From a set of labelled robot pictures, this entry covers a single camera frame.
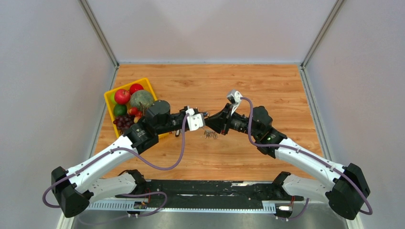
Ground purple grape bunch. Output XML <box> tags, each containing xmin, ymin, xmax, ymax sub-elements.
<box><xmin>113</xmin><ymin>114</ymin><xmax>135</xmax><ymax>135</ymax></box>

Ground green netted melon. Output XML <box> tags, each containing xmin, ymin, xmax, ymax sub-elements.
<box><xmin>129</xmin><ymin>90</ymin><xmax>155</xmax><ymax>109</ymax></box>

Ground grey slotted cable duct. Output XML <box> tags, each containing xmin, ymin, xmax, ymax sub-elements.
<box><xmin>87</xmin><ymin>198</ymin><xmax>276</xmax><ymax>214</ymax></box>

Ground green lime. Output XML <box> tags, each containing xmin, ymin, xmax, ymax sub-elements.
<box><xmin>113</xmin><ymin>104</ymin><xmax>127</xmax><ymax>117</ymax></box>

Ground silver keyring with keys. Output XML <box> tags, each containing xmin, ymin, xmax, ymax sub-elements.
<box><xmin>204</xmin><ymin>130</ymin><xmax>218</xmax><ymax>139</ymax></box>

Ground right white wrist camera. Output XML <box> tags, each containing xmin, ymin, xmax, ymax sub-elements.
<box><xmin>226</xmin><ymin>89</ymin><xmax>242</xmax><ymax>115</ymax></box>

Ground red cherry cluster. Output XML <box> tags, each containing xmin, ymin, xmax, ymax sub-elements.
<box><xmin>128</xmin><ymin>107</ymin><xmax>143</xmax><ymax>123</ymax></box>

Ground removed keys with tags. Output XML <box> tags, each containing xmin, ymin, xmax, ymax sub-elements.
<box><xmin>169</xmin><ymin>130</ymin><xmax>181</xmax><ymax>137</ymax></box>

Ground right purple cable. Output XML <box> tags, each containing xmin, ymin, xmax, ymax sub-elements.
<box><xmin>240</xmin><ymin>96</ymin><xmax>373</xmax><ymax>216</ymax></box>

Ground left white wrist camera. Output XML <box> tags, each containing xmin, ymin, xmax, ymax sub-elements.
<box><xmin>185</xmin><ymin>106</ymin><xmax>205</xmax><ymax>131</ymax></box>

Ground light green apple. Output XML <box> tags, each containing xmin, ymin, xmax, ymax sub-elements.
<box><xmin>109</xmin><ymin>92</ymin><xmax>117</xmax><ymax>105</ymax></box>

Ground yellow plastic tray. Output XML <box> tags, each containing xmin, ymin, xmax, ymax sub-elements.
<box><xmin>104</xmin><ymin>78</ymin><xmax>158</xmax><ymax>122</ymax></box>

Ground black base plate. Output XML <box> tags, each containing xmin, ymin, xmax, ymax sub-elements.
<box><xmin>131</xmin><ymin>179</ymin><xmax>293</xmax><ymax>208</ymax></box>

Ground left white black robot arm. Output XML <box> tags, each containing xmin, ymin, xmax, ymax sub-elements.
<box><xmin>46</xmin><ymin>100</ymin><xmax>204</xmax><ymax>218</ymax></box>

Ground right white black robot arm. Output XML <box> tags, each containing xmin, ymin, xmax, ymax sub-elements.
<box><xmin>205</xmin><ymin>104</ymin><xmax>373</xmax><ymax>220</ymax></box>

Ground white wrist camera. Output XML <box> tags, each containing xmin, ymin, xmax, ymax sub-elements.
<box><xmin>226</xmin><ymin>89</ymin><xmax>242</xmax><ymax>115</ymax></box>
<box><xmin>185</xmin><ymin>106</ymin><xmax>205</xmax><ymax>131</ymax></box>

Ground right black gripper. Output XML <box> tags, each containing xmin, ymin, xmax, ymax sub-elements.
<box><xmin>203</xmin><ymin>103</ymin><xmax>260</xmax><ymax>138</ymax></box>

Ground red apple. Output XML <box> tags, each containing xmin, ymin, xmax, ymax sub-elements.
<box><xmin>129</xmin><ymin>83</ymin><xmax>144</xmax><ymax>95</ymax></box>
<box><xmin>114</xmin><ymin>89</ymin><xmax>131</xmax><ymax>105</ymax></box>

